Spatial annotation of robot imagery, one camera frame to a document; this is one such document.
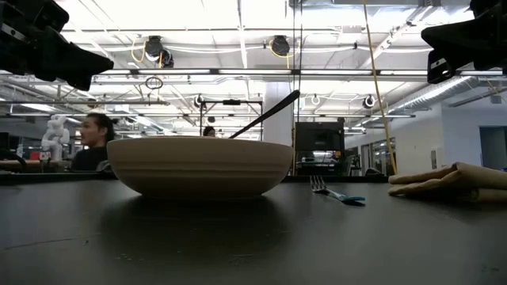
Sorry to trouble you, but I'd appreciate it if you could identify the folded tan cloth napkin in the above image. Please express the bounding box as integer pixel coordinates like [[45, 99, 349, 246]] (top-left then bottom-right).
[[387, 161, 507, 205]]

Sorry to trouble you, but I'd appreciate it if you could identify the thin black cable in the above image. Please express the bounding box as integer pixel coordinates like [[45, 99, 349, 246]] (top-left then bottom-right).
[[292, 0, 305, 175]]

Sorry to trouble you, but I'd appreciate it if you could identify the silver metal spoon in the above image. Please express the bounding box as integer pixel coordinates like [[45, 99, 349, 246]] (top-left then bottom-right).
[[228, 89, 301, 140]]

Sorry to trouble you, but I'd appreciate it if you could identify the black ceiling cable reel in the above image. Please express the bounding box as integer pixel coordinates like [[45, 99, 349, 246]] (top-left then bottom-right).
[[143, 35, 175, 69], [269, 34, 292, 58]]

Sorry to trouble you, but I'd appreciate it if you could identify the white robot figure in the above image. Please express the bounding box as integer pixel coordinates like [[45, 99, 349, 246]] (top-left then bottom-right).
[[40, 113, 71, 162]]

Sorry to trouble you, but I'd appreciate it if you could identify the yellow cable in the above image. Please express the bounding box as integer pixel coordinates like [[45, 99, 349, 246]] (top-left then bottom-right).
[[361, 0, 398, 176]]

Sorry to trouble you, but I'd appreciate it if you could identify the black table frame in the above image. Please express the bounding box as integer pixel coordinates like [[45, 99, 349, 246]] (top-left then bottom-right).
[[0, 170, 391, 185]]

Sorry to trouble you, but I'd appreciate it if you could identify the silver ventilation duct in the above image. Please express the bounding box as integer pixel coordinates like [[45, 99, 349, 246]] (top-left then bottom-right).
[[387, 74, 507, 114]]

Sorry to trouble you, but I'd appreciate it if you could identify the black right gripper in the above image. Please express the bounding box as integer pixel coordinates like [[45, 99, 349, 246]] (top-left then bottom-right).
[[420, 0, 507, 86]]

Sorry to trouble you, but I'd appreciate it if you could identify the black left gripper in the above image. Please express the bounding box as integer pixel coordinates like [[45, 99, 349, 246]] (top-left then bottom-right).
[[0, 15, 116, 93]]

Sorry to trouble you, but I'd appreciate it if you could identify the fork with teal handle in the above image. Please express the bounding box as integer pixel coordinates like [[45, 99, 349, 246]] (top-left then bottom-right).
[[309, 175, 367, 207]]

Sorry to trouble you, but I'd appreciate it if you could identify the long ceiling light strip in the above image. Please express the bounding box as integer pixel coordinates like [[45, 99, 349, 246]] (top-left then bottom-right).
[[90, 67, 507, 77]]

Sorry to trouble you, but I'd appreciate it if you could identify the black cable hoop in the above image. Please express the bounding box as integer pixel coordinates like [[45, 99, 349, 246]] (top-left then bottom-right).
[[144, 75, 164, 90]]

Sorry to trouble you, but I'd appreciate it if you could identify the grey door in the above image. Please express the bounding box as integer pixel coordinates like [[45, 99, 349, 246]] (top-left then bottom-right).
[[478, 125, 507, 171]]

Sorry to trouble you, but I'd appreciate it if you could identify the beige ceramic bowl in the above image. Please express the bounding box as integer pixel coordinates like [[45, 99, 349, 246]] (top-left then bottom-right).
[[106, 135, 295, 200]]

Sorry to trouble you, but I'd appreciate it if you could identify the black monitor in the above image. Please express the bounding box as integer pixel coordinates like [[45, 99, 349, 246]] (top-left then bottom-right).
[[295, 121, 346, 152]]

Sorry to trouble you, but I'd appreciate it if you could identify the black gantry frame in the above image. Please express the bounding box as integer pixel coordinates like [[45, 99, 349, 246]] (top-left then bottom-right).
[[199, 98, 265, 140]]

